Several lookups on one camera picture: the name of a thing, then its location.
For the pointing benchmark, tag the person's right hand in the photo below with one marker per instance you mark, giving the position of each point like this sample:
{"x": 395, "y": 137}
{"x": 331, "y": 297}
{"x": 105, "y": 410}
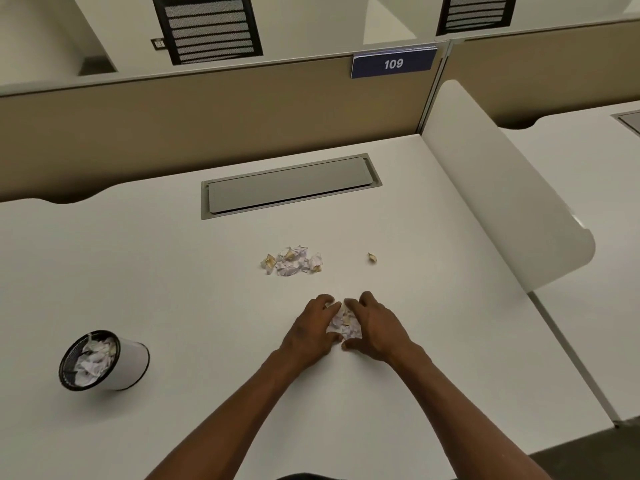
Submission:
{"x": 380, "y": 332}

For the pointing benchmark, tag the person's left thumb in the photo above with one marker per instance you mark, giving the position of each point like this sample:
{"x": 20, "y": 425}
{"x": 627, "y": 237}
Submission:
{"x": 334, "y": 338}

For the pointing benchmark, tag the person's right thumb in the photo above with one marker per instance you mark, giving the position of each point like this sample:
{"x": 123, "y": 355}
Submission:
{"x": 352, "y": 344}

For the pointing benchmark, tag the long beige desk partition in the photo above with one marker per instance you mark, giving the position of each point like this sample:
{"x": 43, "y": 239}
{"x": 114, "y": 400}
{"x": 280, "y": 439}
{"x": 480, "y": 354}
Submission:
{"x": 200, "y": 124}

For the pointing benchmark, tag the pile of paper scraps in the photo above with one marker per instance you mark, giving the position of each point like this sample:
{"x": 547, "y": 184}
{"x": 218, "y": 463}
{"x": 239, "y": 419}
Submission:
{"x": 292, "y": 262}

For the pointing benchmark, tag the person's left hand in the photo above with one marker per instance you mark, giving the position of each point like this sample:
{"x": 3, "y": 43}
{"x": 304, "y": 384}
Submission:
{"x": 305, "y": 334}

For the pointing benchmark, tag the black mesh chair back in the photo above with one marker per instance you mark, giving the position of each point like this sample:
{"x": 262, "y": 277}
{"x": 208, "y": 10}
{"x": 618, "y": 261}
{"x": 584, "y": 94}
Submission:
{"x": 475, "y": 12}
{"x": 207, "y": 27}

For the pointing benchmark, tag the person's left forearm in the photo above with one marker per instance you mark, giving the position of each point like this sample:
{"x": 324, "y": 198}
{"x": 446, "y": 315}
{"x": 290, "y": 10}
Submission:
{"x": 235, "y": 419}

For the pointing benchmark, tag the white paper wad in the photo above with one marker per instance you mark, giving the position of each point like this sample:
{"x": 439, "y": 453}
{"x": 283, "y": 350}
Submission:
{"x": 346, "y": 322}

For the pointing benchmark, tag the white side divider screen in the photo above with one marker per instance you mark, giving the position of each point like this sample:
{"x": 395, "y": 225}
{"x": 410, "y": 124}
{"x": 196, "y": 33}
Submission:
{"x": 500, "y": 189}

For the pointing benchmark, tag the white mesh waste bin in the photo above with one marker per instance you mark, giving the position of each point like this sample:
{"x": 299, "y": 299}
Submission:
{"x": 125, "y": 362}

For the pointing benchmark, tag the small yellowish paper bit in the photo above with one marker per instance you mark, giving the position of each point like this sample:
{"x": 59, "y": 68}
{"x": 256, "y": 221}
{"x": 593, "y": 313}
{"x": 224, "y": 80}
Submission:
{"x": 372, "y": 258}

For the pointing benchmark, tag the blue number sign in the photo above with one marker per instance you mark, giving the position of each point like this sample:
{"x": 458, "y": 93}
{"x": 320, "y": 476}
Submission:
{"x": 393, "y": 62}

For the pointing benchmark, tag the person's right forearm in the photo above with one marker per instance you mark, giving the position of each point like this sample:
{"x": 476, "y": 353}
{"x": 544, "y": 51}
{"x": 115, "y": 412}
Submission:
{"x": 450, "y": 419}

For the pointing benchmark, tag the heap of crumpled papers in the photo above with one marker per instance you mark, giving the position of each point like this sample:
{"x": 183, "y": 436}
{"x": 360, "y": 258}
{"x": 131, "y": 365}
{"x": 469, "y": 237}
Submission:
{"x": 92, "y": 362}

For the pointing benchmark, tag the small black white label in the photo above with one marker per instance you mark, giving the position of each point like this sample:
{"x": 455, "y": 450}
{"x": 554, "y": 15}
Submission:
{"x": 158, "y": 43}

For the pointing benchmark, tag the short beige desk partition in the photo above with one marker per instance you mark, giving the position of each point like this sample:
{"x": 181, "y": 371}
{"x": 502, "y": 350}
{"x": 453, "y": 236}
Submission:
{"x": 540, "y": 74}

